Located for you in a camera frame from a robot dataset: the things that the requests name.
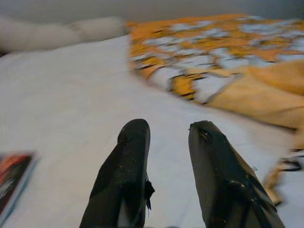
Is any beige knotted bolster pillow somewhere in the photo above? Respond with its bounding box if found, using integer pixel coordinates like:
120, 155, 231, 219
0, 15, 126, 52

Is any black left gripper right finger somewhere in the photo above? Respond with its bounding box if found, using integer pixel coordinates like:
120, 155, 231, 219
188, 120, 285, 228

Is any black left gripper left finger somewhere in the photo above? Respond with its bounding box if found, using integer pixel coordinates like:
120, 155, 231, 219
79, 118, 155, 228

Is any red and green book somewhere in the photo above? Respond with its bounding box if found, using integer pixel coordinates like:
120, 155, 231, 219
0, 152, 38, 217

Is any yellow egg cartoon blanket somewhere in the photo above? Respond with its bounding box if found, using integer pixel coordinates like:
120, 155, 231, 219
124, 14, 304, 207

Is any white quilted mattress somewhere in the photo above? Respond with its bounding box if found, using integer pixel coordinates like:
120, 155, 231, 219
0, 34, 304, 228

